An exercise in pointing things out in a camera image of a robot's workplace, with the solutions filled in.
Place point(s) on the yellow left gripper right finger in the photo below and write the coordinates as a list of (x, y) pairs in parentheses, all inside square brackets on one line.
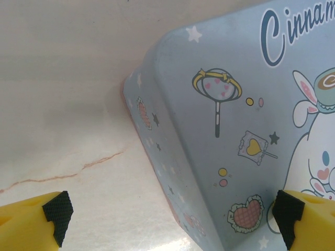
[(311, 225)]

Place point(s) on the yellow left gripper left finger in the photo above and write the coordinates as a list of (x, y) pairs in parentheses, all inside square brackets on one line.
[(28, 225)]

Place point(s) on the light blue cartoon pouch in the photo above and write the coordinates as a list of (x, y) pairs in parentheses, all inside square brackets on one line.
[(222, 117)]

